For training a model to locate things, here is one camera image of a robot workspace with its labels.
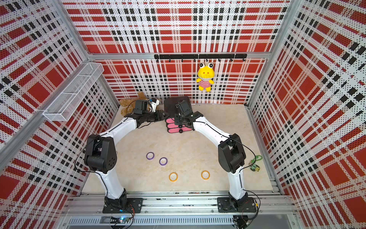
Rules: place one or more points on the orange tape roll left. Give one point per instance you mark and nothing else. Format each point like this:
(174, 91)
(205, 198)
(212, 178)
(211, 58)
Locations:
(173, 177)

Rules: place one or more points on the aluminium mounting rail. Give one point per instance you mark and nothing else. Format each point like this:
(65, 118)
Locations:
(205, 203)

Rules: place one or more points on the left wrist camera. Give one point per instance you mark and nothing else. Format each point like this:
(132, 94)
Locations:
(146, 106)

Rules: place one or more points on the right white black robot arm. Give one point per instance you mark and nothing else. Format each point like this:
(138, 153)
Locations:
(231, 153)

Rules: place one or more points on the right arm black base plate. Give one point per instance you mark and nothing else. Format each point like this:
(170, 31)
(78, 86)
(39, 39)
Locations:
(243, 205)

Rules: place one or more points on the purple tape roll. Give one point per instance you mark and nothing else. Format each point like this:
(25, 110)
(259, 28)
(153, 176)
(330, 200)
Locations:
(150, 155)
(163, 161)

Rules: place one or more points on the orange tape roll right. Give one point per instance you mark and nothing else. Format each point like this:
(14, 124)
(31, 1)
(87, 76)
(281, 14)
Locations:
(205, 175)

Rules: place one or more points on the green ring toy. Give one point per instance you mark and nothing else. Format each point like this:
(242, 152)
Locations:
(257, 158)

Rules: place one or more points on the brown teddy bear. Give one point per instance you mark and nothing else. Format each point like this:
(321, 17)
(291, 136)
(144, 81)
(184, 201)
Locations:
(127, 105)

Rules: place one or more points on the white wire mesh basket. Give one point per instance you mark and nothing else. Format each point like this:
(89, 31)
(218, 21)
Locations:
(67, 101)

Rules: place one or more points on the black drawer cabinet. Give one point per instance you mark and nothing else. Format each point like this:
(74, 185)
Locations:
(169, 105)

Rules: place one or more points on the black hook rail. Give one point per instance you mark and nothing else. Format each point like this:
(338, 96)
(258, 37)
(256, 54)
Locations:
(170, 57)

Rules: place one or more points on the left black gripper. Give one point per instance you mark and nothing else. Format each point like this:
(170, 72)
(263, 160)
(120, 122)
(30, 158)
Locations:
(158, 114)

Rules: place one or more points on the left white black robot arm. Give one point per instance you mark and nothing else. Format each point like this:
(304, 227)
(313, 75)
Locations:
(101, 155)

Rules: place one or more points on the black connector box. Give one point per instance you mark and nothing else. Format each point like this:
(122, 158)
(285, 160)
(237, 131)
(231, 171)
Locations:
(240, 222)

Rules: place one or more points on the green circuit board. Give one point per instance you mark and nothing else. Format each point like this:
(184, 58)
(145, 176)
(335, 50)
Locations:
(119, 220)

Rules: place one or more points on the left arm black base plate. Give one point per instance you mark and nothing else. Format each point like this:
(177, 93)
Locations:
(122, 205)

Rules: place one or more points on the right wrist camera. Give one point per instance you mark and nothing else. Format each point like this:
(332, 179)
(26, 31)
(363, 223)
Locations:
(184, 108)

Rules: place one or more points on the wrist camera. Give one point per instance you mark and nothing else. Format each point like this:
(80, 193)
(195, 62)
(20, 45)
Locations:
(146, 106)
(184, 108)

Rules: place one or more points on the orange tape roll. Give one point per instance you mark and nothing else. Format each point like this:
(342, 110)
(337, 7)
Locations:
(205, 175)
(173, 177)

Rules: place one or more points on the yellow frog plush toy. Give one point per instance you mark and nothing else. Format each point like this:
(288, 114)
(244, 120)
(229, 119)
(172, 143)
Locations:
(205, 77)

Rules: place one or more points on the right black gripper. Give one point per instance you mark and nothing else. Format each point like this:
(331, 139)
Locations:
(176, 119)

